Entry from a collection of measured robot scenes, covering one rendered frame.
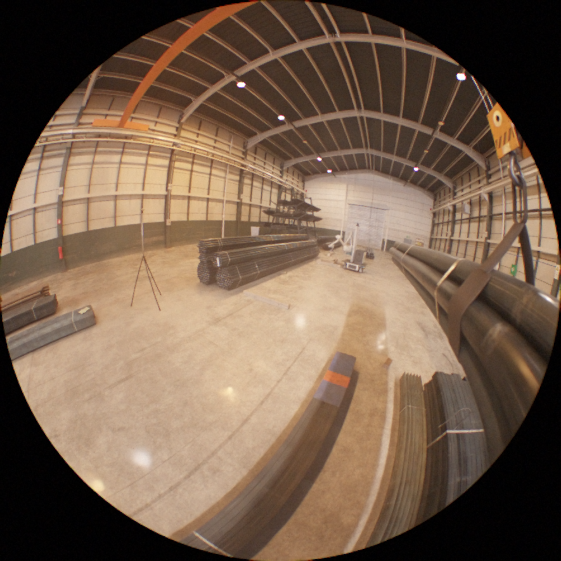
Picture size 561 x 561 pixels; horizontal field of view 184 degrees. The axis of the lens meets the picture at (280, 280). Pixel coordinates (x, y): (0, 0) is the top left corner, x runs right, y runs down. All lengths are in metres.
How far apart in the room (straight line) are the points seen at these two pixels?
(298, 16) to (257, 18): 1.43
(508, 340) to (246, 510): 1.33
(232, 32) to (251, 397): 10.32
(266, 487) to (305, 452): 0.36
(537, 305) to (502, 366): 0.19
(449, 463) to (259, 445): 1.34
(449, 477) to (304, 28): 10.49
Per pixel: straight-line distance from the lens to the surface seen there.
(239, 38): 9.53
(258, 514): 1.28
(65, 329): 3.49
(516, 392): 0.56
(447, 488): 1.47
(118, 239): 9.74
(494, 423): 0.69
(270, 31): 9.39
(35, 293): 5.62
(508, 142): 1.20
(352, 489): 1.56
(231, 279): 3.59
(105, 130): 10.18
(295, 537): 1.49
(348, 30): 9.49
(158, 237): 10.35
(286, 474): 1.29
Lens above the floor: 1.44
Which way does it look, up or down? 18 degrees down
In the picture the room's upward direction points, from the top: 5 degrees clockwise
